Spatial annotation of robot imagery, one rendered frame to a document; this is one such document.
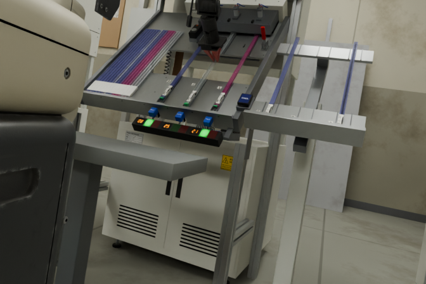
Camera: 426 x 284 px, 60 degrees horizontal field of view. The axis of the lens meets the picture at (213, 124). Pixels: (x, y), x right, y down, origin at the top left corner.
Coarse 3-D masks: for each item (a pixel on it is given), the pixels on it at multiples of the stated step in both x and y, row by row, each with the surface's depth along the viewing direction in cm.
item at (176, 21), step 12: (168, 12) 194; (156, 24) 186; (168, 24) 184; (180, 24) 182; (192, 24) 180; (228, 36) 166; (240, 36) 165; (252, 36) 163; (180, 48) 165; (192, 48) 163; (228, 48) 159; (240, 48) 158; (252, 48) 156; (252, 60) 158
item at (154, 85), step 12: (144, 84) 149; (156, 84) 147; (168, 84) 146; (180, 84) 145; (192, 84) 144; (204, 84) 143; (216, 84) 141; (240, 84) 139; (132, 96) 144; (144, 96) 143; (156, 96) 142; (168, 96) 140; (180, 96) 139; (204, 96) 137; (216, 96) 136; (228, 96) 135; (204, 108) 132; (228, 108) 130
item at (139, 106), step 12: (84, 96) 149; (96, 96) 146; (108, 96) 143; (120, 96) 141; (108, 108) 148; (120, 108) 145; (132, 108) 142; (144, 108) 139; (168, 108) 134; (180, 108) 131; (192, 108) 130; (192, 120) 133; (216, 120) 128; (228, 120) 126
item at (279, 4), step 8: (224, 0) 176; (232, 0) 174; (240, 0) 173; (248, 0) 172; (256, 0) 171; (264, 0) 169; (272, 0) 168; (280, 0) 167; (192, 8) 182; (248, 8) 170; (256, 8) 168; (264, 8) 167; (272, 8) 165; (280, 8) 164; (280, 16) 167
